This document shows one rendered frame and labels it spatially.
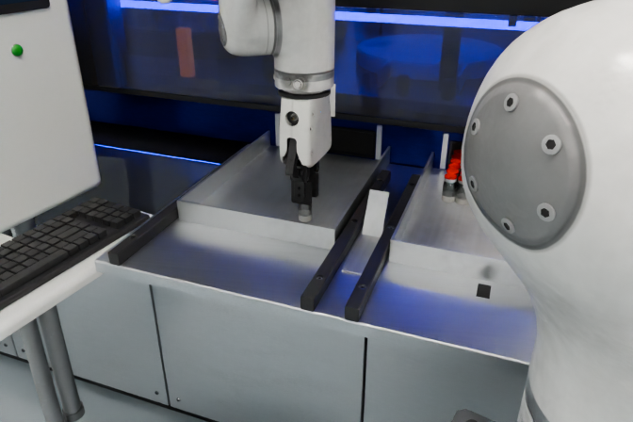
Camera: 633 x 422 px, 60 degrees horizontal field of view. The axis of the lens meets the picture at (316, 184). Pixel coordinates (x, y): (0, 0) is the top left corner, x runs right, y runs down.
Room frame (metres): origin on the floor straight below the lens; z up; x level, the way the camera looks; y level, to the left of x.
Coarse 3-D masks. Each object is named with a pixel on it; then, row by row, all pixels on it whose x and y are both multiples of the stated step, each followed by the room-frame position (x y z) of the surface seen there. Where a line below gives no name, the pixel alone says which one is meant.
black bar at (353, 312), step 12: (408, 192) 0.82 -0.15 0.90; (396, 216) 0.74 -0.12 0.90; (384, 228) 0.70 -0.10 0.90; (384, 240) 0.66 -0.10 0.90; (372, 252) 0.63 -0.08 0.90; (384, 252) 0.63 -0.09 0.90; (372, 264) 0.60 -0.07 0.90; (360, 276) 0.58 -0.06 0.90; (372, 276) 0.58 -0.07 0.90; (360, 288) 0.55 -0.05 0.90; (372, 288) 0.57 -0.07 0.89; (348, 300) 0.53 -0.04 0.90; (360, 300) 0.53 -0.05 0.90; (348, 312) 0.52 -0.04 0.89; (360, 312) 0.52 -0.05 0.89
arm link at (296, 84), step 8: (280, 72) 0.74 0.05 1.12; (328, 72) 0.74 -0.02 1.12; (280, 80) 0.73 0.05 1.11; (288, 80) 0.73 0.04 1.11; (296, 80) 0.72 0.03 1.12; (304, 80) 0.72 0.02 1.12; (312, 80) 0.72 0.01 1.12; (320, 80) 0.73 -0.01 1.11; (328, 80) 0.74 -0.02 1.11; (280, 88) 0.73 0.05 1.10; (288, 88) 0.73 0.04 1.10; (296, 88) 0.72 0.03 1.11; (304, 88) 0.72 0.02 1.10; (312, 88) 0.72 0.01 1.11; (320, 88) 0.73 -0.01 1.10; (328, 88) 0.73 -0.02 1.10
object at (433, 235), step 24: (432, 168) 0.96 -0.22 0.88; (432, 192) 0.85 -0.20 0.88; (408, 216) 0.74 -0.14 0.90; (432, 216) 0.77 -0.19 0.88; (456, 216) 0.77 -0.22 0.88; (408, 240) 0.69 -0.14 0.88; (432, 240) 0.69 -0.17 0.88; (456, 240) 0.69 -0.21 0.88; (480, 240) 0.69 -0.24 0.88; (408, 264) 0.63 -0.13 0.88; (432, 264) 0.62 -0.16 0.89; (456, 264) 0.61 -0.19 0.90; (480, 264) 0.60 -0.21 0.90; (504, 264) 0.59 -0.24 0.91
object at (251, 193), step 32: (256, 160) 0.99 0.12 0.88; (320, 160) 0.99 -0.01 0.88; (352, 160) 0.99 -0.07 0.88; (384, 160) 0.95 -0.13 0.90; (192, 192) 0.79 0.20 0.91; (224, 192) 0.85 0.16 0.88; (256, 192) 0.85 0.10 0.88; (288, 192) 0.85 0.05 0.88; (320, 192) 0.85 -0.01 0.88; (352, 192) 0.85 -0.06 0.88; (224, 224) 0.73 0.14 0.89; (256, 224) 0.71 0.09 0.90; (288, 224) 0.69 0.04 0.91; (320, 224) 0.74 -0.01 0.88
